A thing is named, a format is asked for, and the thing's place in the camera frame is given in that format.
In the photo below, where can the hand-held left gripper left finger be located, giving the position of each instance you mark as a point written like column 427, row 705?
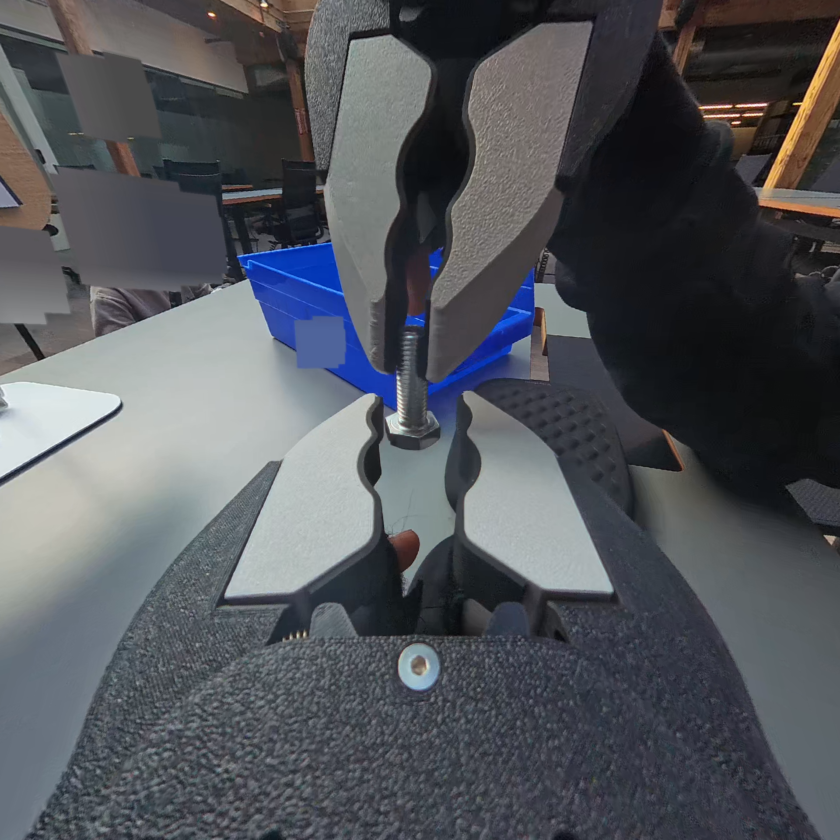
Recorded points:
column 308, row 518

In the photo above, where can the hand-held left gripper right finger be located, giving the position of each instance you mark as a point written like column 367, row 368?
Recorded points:
column 531, row 518

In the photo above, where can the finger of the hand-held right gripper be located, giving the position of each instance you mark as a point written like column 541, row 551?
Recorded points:
column 367, row 164
column 512, row 164

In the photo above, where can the blue plastic bin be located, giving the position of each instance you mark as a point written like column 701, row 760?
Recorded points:
column 295, row 295

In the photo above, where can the steel hex bolt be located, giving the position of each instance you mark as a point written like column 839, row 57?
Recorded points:
column 412, row 367

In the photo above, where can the person's right forearm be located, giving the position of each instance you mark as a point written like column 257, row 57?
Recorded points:
column 754, row 394

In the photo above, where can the person's left hand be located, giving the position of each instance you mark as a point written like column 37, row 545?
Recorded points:
column 403, row 550

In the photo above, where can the person's right hand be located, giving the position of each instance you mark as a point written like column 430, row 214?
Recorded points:
column 656, row 229

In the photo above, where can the black office chair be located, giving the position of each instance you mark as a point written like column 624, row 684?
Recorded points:
column 197, row 177
column 302, row 197

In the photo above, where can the black honeycomb wrist pad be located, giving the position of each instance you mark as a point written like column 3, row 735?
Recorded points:
column 577, row 426

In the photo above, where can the dark table hatch panel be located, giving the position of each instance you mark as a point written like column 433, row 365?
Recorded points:
column 590, row 374

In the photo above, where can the printed instruction sheet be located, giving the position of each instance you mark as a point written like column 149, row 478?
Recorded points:
column 5, row 193

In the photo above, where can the brown wooden post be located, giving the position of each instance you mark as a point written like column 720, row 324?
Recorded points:
column 69, row 26
column 682, row 46

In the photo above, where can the wooden post with red sign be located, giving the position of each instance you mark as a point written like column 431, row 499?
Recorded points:
column 298, row 92

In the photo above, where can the light wooden post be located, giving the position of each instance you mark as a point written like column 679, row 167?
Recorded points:
column 807, row 111

